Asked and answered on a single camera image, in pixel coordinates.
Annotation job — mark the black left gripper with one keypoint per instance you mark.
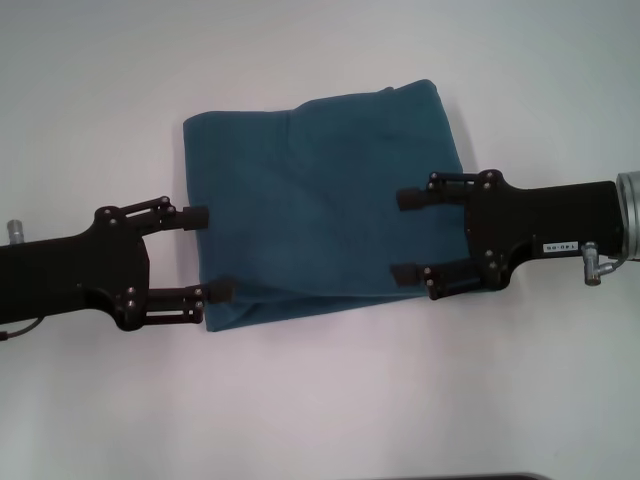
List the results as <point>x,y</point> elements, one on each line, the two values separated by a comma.
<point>60,275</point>

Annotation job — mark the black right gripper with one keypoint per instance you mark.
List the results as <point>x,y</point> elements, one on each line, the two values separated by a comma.
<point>550,220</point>

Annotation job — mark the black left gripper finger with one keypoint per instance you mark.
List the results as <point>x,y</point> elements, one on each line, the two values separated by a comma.
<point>222,291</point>

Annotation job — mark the teal blue printed t-shirt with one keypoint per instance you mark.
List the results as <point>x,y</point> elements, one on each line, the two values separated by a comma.
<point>310,200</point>

